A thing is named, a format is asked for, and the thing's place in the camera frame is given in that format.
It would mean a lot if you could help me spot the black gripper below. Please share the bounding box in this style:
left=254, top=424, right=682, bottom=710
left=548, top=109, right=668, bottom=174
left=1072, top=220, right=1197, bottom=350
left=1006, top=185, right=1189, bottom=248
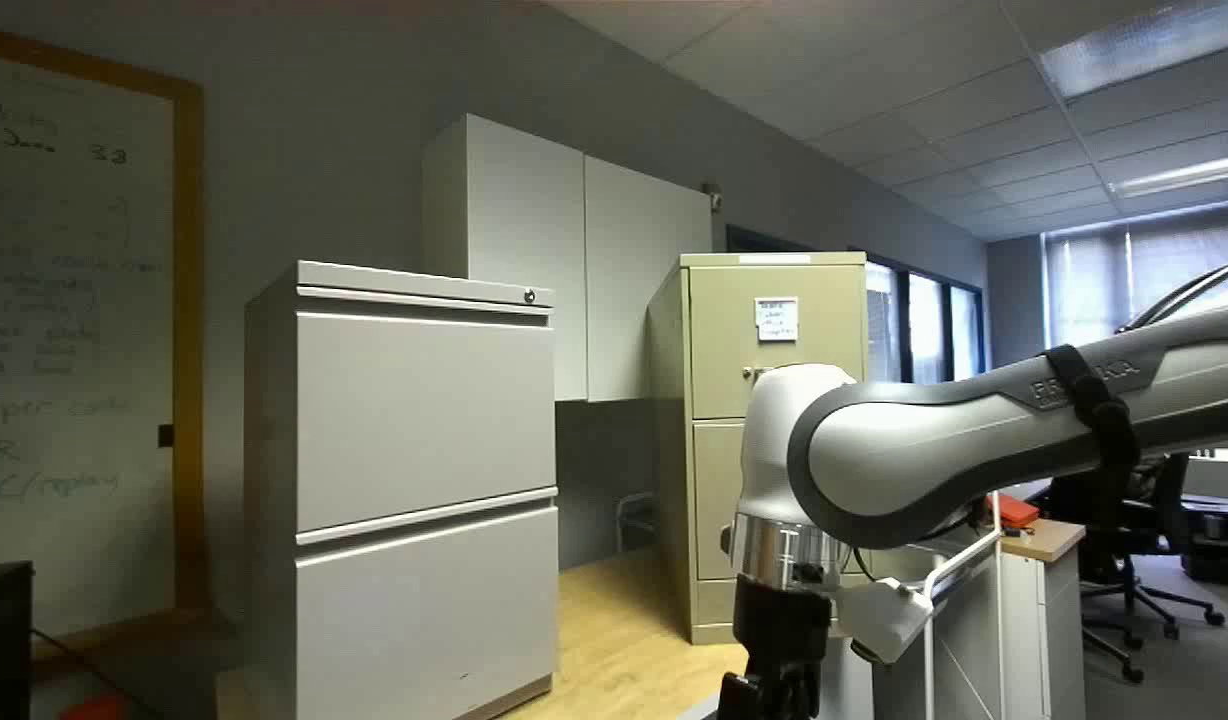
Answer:
left=715, top=581, right=832, bottom=720

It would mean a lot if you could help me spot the beige cabinet drawer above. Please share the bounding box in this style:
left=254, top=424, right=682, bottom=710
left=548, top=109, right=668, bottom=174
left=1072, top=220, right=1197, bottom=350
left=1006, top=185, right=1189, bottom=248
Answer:
left=690, top=252, right=870, bottom=419
left=692, top=419, right=744, bottom=640

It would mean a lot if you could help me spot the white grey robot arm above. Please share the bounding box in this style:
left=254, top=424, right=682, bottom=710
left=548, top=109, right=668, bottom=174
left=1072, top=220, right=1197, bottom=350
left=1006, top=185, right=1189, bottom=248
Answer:
left=715, top=303, right=1228, bottom=720

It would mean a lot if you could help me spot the white base cabinet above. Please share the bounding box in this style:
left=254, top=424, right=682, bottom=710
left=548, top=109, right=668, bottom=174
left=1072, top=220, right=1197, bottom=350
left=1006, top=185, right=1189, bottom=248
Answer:
left=820, top=520, right=1088, bottom=720

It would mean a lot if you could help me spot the beige filing cabinet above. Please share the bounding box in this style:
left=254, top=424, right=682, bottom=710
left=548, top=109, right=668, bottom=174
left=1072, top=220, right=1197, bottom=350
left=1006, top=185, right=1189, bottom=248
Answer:
left=648, top=252, right=820, bottom=646

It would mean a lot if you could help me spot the grey lateral filing cabinet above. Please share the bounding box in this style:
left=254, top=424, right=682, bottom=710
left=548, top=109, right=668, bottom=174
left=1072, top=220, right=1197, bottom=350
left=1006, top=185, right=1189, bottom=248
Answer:
left=243, top=262, right=562, bottom=720

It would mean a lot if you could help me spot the red object on counter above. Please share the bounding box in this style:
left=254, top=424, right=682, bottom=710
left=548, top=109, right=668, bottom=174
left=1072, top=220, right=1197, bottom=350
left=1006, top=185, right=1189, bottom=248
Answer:
left=1001, top=498, right=1041, bottom=532

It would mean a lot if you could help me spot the white paper label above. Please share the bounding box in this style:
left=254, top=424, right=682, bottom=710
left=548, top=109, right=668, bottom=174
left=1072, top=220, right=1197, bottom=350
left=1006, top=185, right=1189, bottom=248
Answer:
left=757, top=298, right=801, bottom=346

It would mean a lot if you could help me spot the black office chair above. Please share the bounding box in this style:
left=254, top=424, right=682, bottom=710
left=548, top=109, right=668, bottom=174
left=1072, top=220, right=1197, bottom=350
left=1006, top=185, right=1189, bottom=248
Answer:
left=1043, top=452, right=1223, bottom=683

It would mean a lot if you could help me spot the ceiling light panel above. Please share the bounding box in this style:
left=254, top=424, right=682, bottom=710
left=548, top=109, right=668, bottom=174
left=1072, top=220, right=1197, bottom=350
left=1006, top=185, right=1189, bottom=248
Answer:
left=1041, top=0, right=1228, bottom=100

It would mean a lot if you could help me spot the black monitor corner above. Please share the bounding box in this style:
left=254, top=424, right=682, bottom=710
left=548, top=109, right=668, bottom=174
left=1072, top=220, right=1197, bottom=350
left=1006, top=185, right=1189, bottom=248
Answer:
left=0, top=565, right=34, bottom=720

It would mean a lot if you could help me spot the wood framed whiteboard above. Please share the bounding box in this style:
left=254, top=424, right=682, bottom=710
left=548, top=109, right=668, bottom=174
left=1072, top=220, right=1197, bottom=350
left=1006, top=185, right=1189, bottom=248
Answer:
left=0, top=32, right=211, bottom=652

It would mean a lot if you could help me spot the white metal rail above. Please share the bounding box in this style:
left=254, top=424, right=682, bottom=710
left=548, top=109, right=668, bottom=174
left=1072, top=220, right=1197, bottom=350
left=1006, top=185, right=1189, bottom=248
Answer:
left=864, top=535, right=1006, bottom=720

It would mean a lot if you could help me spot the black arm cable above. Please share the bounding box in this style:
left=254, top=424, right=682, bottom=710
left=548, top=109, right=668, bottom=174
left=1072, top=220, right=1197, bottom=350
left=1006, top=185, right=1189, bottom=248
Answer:
left=1041, top=252, right=1228, bottom=507

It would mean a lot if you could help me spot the white wall cabinet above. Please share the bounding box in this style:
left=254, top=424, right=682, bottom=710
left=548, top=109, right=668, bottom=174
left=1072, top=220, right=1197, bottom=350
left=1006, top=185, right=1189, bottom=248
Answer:
left=419, top=118, right=713, bottom=403

